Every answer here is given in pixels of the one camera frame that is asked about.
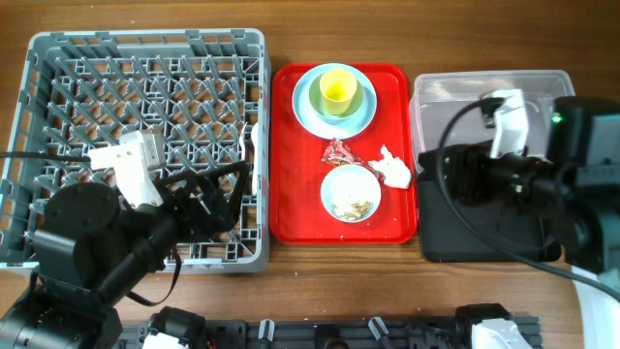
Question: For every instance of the light blue bowl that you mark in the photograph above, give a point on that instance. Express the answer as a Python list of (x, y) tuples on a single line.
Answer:
[(350, 183)]

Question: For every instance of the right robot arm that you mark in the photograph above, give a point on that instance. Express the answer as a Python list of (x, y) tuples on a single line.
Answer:
[(583, 150)]

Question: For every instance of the white plastic fork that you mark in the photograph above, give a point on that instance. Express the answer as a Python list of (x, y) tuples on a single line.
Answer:
[(243, 147)]

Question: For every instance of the clear plastic bin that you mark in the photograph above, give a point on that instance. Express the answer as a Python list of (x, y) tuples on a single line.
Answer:
[(438, 97)]

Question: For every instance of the light blue plate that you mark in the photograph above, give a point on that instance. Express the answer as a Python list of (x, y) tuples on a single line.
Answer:
[(316, 125)]

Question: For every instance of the red snack wrapper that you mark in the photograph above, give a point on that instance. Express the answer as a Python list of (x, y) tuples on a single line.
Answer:
[(338, 154)]

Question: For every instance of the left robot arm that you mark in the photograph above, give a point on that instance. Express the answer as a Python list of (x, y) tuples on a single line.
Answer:
[(94, 249)]

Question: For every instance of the crumpled white tissue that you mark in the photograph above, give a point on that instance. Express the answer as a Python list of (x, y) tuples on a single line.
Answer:
[(394, 171)]

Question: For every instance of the red plastic tray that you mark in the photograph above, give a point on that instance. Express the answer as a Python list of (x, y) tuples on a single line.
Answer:
[(296, 168)]

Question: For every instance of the rice and nut leftovers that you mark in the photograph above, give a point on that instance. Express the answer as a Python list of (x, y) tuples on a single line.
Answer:
[(351, 211)]

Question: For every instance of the black plastic tray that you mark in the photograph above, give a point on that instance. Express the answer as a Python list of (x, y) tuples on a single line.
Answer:
[(444, 238)]

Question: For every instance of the yellow plastic cup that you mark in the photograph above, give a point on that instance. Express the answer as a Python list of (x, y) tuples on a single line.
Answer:
[(338, 87)]

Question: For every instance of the grey plastic dishwasher rack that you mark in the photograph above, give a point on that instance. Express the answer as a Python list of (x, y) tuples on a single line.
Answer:
[(200, 88)]

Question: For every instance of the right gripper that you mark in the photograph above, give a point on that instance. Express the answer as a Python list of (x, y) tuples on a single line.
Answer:
[(475, 159)]

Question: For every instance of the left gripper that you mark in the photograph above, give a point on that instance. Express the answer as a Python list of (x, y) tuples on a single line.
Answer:
[(222, 214)]

